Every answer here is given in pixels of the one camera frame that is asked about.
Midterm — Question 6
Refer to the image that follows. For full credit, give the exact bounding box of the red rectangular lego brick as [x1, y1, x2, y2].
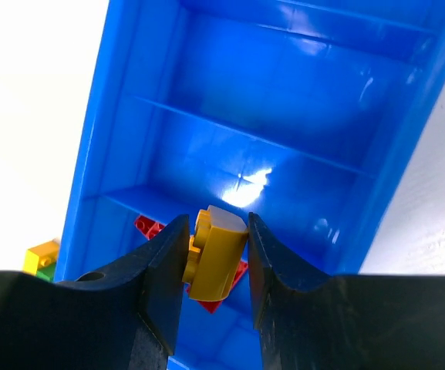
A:
[134, 215, 164, 241]

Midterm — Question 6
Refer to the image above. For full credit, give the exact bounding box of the red lego in bin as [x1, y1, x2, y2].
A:
[185, 260, 249, 315]

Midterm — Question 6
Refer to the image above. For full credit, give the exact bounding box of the yellow black striped lego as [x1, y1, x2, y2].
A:
[182, 205, 248, 302]

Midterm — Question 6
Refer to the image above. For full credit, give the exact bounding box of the blue plastic sorting bin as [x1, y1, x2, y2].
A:
[56, 1, 445, 369]

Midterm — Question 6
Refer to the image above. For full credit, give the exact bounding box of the yellow and green lego stack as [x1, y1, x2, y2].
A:
[22, 240, 59, 283]

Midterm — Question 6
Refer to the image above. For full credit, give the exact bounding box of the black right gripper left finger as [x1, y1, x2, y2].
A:
[0, 215, 190, 369]

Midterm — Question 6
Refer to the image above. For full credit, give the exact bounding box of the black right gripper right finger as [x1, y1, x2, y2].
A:
[248, 214, 445, 369]

